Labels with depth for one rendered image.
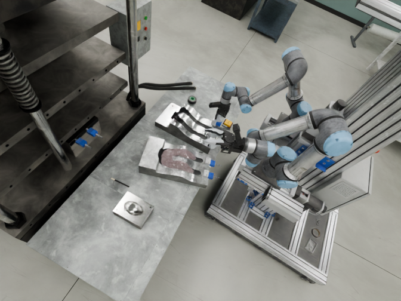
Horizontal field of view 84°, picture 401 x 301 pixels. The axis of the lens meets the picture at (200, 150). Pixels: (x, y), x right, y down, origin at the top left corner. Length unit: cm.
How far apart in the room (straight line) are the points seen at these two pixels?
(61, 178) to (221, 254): 158
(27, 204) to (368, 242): 336
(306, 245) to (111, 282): 183
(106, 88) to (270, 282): 227
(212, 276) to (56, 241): 139
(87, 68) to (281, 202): 153
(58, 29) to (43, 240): 114
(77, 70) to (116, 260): 114
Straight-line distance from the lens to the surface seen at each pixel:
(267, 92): 156
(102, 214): 159
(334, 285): 299
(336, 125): 116
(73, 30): 146
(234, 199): 238
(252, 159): 122
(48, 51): 133
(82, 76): 156
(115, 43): 194
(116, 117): 198
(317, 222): 278
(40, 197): 174
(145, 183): 164
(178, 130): 177
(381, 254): 352
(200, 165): 168
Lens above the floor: 230
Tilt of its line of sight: 56 degrees down
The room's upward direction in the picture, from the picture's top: 22 degrees clockwise
